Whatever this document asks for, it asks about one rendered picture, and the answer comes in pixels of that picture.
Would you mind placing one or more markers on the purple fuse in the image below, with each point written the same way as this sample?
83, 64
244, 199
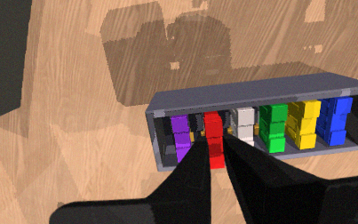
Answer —
181, 135

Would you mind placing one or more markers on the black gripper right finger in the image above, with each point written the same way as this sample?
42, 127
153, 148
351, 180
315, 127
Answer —
271, 191

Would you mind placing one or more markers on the grey fuse block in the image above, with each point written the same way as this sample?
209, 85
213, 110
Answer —
294, 116

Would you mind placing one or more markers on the cream open-top tray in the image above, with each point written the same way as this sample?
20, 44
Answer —
14, 15

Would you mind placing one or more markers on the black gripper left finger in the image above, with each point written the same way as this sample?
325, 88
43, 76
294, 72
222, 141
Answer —
184, 197

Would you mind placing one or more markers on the red blade fuse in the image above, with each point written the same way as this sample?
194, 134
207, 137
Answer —
214, 131

